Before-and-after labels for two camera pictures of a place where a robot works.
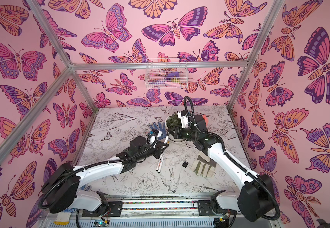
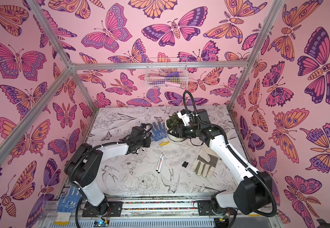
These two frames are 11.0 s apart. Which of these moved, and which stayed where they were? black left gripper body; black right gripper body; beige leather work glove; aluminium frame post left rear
Moved: black left gripper body
Stayed: aluminium frame post left rear; black right gripper body; beige leather work glove
